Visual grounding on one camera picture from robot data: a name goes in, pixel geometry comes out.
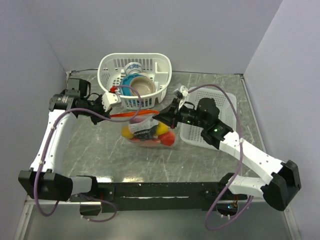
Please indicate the beige ceramic bowl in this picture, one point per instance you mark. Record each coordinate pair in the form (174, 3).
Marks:
(143, 85)

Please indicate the red fake apple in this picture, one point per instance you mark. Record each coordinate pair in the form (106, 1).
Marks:
(167, 139)

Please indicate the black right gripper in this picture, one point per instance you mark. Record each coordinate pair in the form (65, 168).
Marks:
(168, 115)

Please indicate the dark fake grapes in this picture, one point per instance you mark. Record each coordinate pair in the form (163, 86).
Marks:
(145, 134)

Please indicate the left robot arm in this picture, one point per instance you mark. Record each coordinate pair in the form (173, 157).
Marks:
(44, 179)

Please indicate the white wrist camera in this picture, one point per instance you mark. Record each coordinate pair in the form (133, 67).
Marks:
(109, 99)
(182, 94)

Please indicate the fake watermelon slice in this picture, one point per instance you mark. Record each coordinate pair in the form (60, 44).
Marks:
(150, 143)

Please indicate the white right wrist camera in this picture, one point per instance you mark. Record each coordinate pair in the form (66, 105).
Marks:
(182, 94)

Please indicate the white perforated plastic basket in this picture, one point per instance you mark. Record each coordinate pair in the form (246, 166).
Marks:
(191, 135)

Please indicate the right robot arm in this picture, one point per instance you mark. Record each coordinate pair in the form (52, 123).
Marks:
(277, 182)

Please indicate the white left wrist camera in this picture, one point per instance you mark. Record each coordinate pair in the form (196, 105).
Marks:
(109, 99)

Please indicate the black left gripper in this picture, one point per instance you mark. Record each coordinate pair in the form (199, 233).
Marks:
(98, 118)

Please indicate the small yellow fake fruit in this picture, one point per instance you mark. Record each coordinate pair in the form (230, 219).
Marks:
(161, 129)

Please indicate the blue white porcelain bowl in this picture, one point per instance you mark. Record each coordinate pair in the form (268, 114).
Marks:
(133, 68)

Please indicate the clear zip top bag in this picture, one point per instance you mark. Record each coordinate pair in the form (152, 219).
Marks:
(142, 121)

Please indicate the white dish rack basket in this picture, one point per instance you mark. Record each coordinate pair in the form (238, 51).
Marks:
(156, 66)

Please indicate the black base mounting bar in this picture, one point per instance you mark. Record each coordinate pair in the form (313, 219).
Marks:
(113, 197)

